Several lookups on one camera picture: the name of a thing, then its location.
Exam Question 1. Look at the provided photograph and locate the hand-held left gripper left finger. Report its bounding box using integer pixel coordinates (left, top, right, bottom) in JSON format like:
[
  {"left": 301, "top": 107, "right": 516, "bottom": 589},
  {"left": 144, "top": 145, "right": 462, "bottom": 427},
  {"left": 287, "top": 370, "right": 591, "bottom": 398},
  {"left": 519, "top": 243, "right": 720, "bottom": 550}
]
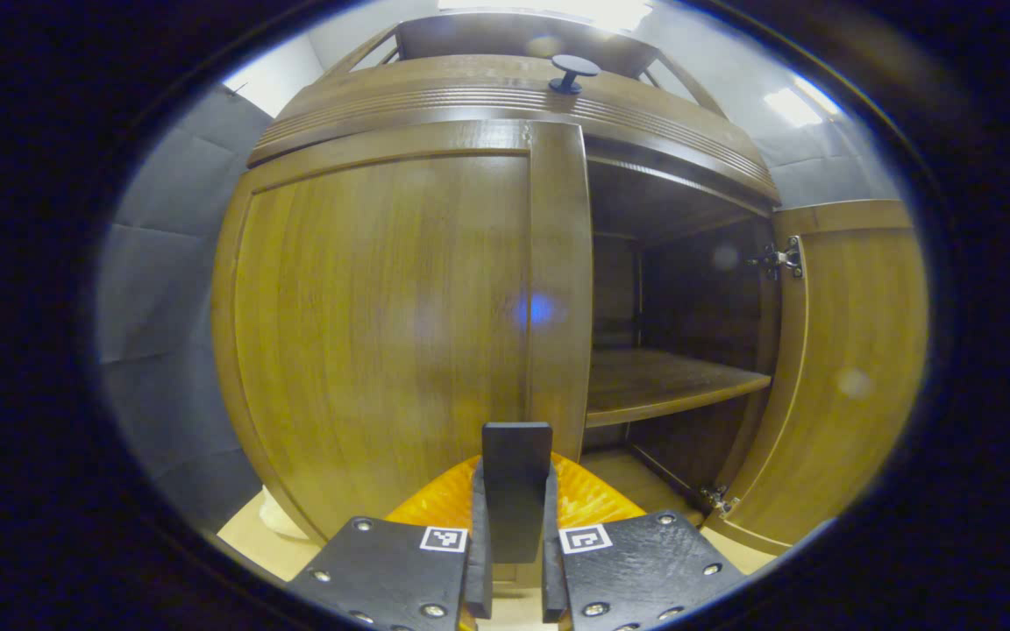
[{"left": 288, "top": 456, "right": 493, "bottom": 631}]

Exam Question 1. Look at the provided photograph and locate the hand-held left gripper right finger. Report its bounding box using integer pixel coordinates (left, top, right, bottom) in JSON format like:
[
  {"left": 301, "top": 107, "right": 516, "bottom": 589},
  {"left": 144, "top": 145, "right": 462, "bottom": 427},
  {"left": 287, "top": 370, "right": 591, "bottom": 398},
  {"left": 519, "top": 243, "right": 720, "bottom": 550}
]
[{"left": 543, "top": 453, "right": 747, "bottom": 631}]

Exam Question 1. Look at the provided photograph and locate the black door handle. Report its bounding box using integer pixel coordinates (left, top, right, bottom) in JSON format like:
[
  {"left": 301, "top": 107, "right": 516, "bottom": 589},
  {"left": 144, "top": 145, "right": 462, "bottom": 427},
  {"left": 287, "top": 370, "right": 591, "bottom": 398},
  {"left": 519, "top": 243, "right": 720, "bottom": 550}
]
[{"left": 481, "top": 422, "right": 554, "bottom": 564}]

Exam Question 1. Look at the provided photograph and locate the wooden shoe cabinet door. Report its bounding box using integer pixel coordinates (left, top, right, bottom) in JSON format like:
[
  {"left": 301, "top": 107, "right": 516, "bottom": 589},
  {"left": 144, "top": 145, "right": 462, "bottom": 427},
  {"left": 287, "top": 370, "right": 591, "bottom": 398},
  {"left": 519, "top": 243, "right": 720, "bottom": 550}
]
[
  {"left": 702, "top": 200, "right": 929, "bottom": 555},
  {"left": 211, "top": 120, "right": 594, "bottom": 544}
]

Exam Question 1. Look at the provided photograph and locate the black round cabinet knob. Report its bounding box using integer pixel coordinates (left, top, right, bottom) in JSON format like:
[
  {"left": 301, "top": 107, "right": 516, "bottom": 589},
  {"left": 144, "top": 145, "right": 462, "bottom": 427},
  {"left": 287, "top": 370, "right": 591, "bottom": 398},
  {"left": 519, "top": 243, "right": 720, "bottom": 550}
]
[{"left": 549, "top": 54, "right": 601, "bottom": 96}]

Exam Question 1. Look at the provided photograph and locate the cream plush toy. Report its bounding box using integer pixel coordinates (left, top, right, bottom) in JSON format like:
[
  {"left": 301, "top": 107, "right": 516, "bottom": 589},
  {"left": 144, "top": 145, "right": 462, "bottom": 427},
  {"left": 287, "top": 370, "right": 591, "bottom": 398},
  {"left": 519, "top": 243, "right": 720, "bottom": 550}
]
[{"left": 258, "top": 486, "right": 313, "bottom": 540}]

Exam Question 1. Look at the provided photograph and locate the ceiling light panel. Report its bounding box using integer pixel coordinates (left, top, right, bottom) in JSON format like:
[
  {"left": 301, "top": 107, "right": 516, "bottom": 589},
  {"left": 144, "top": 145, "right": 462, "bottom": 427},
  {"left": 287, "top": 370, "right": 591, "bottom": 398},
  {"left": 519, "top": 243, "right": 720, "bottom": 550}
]
[
  {"left": 439, "top": 0, "right": 655, "bottom": 32},
  {"left": 764, "top": 77, "right": 839, "bottom": 128}
]

